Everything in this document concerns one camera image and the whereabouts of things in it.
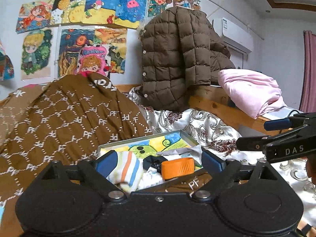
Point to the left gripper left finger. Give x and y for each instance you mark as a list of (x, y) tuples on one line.
[(94, 174)]

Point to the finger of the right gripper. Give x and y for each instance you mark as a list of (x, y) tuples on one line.
[(259, 142), (297, 120)]

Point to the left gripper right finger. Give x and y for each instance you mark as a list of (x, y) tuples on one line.
[(223, 175)]

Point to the striped colourful sock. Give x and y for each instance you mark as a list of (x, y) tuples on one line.
[(128, 172)]

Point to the pink curtain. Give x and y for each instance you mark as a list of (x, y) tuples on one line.
[(307, 102)]

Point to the white floral satin sheet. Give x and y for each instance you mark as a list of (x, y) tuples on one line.
[(211, 132)]

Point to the pink folded blanket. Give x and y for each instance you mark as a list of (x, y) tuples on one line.
[(252, 92)]

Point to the orange ribbed cup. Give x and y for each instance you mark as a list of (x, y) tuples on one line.
[(177, 168)]

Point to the black bow item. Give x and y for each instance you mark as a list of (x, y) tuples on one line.
[(154, 162)]

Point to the brown PF patterned quilt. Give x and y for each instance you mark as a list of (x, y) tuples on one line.
[(66, 122)]

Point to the grey tray with painting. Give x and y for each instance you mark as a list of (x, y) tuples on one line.
[(145, 146)]

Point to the orange patterned mat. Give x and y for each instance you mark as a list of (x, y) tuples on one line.
[(2, 208)]

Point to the white air conditioner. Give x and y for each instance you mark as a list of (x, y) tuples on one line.
[(233, 36)]

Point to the pink comic girl poster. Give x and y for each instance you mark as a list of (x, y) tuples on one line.
[(94, 58)]

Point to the brown quilted puffer jacket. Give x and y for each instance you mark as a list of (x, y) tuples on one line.
[(180, 49)]

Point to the curled paper drawing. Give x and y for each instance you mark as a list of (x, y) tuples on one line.
[(6, 67)]

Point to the blue orange swirl painting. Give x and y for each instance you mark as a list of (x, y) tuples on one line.
[(72, 40)]

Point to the yellow monster painting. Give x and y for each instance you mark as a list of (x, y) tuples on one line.
[(116, 39)]

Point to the blond boy drawing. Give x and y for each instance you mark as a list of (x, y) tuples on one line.
[(36, 54)]

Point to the pink jellyfish painting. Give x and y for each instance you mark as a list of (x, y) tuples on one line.
[(129, 13)]

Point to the red-haired girl drawing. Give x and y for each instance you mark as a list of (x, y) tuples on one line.
[(34, 15)]

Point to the yellow beach painting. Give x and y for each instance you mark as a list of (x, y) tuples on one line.
[(96, 12)]

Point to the red-haired boy drawing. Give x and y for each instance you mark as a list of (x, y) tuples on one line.
[(156, 7)]

